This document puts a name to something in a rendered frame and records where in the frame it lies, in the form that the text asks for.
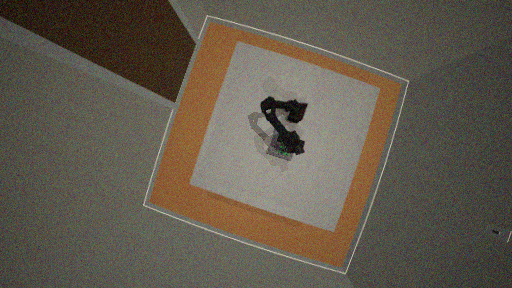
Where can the grey switch panel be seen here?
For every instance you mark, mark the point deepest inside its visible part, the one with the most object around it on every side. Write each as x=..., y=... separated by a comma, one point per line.
x=278, y=149

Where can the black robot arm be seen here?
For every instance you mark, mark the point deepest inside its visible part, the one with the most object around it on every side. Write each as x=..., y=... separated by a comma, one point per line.
x=289, y=139

